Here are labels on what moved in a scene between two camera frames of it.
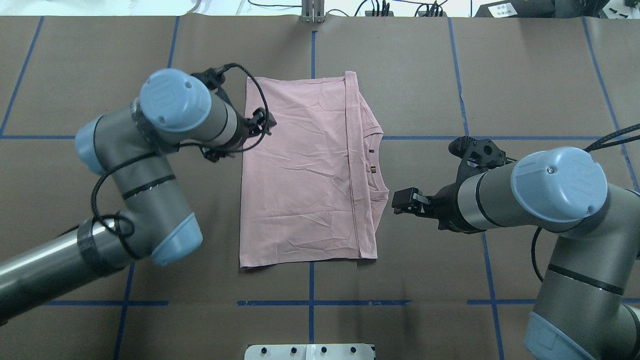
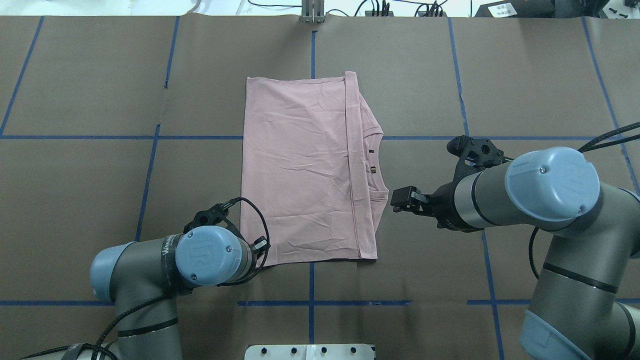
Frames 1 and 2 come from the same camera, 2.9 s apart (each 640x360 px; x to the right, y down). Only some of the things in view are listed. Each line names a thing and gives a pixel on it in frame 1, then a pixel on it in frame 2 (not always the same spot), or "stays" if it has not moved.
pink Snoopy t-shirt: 309,192 stays
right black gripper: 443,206 stays
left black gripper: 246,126 to 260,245
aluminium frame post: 313,11 stays
